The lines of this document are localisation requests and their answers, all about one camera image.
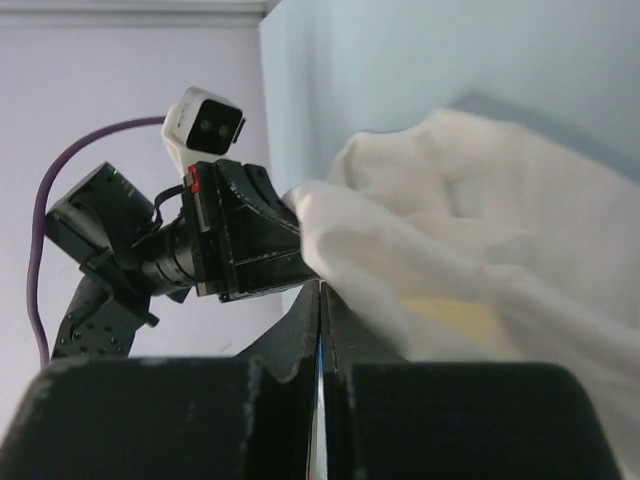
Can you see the white daisy print t-shirt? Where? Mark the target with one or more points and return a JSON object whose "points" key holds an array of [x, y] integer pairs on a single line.
{"points": [[465, 238]]}

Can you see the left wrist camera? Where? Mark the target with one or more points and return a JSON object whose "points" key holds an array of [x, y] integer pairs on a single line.
{"points": [[202, 126]]}

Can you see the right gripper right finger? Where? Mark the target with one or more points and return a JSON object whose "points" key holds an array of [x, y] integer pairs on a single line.
{"points": [[389, 418]]}

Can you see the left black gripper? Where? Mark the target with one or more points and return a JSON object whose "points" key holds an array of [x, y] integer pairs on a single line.
{"points": [[245, 242]]}

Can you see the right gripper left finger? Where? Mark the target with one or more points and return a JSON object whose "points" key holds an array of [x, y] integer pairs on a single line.
{"points": [[249, 416]]}

